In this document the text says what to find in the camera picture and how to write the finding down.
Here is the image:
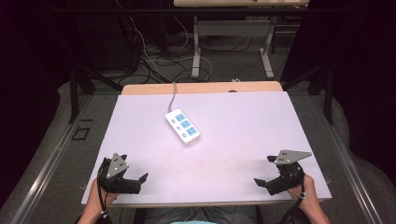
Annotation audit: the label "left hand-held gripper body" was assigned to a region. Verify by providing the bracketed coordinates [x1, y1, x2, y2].
[97, 152, 143, 195]

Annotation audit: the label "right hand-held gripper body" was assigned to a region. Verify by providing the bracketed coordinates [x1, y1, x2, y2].
[266, 149, 313, 194]

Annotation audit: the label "person's right hand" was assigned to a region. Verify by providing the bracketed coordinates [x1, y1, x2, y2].
[285, 174, 317, 208]

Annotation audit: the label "person's left hand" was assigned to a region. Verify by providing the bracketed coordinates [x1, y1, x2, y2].
[89, 178, 120, 207]

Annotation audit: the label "white table sheet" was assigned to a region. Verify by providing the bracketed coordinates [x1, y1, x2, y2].
[80, 91, 332, 205]

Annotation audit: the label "person's grey trousers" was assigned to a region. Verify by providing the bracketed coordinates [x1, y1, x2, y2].
[133, 204, 263, 224]

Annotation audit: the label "white power strip blue sockets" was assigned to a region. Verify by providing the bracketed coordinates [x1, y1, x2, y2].
[164, 108, 202, 147]

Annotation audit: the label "black metal stand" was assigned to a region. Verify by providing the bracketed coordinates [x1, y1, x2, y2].
[280, 63, 336, 126]
[68, 63, 123, 124]

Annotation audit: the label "wooden table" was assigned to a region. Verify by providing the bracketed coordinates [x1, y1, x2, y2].
[80, 80, 332, 209]

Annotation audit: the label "desk with white legs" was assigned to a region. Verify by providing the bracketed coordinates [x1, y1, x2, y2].
[173, 0, 311, 80]

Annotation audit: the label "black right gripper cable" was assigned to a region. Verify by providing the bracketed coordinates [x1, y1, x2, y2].
[277, 181, 306, 224]

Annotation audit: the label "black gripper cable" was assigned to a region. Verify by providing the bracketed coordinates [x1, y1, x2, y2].
[96, 169, 114, 224]
[277, 181, 306, 224]

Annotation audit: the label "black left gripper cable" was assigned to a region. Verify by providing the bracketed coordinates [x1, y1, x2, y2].
[96, 169, 114, 224]

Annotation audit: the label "metal floor rail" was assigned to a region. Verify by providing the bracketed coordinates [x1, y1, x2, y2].
[8, 94, 95, 224]
[310, 94, 387, 224]

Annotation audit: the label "grey power strip cable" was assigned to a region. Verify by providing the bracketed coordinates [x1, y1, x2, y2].
[167, 81, 178, 113]

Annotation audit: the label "tangle of floor cables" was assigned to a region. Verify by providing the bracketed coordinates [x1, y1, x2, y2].
[114, 0, 214, 85]

